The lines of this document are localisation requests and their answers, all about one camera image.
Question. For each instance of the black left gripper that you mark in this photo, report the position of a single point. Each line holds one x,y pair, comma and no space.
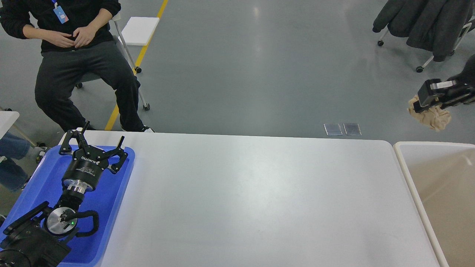
84,167

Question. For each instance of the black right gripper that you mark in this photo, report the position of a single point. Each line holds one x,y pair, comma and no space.
468,76

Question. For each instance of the brown paper ball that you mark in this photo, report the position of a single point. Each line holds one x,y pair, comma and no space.
435,118

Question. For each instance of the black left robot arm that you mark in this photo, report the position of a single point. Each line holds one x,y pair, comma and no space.
67,211

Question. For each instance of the person's right hand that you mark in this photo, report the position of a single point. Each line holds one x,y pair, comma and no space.
59,39

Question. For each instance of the person's left hand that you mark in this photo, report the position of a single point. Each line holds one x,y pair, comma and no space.
84,35

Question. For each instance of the dark jacket on chair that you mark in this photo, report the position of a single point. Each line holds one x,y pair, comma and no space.
432,25

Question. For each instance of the beige plastic bin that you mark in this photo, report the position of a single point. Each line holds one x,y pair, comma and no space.
441,179

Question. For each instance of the blue jeans leg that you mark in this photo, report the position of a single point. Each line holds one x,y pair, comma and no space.
12,149

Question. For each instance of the white side table corner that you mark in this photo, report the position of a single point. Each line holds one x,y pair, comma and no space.
7,119

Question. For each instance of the seated person in black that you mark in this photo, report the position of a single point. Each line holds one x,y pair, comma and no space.
61,68

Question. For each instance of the right floor plate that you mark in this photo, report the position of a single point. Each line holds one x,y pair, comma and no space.
352,129

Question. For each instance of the floor plate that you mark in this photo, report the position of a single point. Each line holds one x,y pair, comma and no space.
333,129
352,129

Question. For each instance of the left floor plate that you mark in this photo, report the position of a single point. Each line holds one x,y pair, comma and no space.
333,129

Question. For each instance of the blue id badge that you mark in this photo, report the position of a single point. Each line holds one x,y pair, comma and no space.
60,13

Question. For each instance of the white rolling chair frame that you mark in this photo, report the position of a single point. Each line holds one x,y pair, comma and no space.
419,69

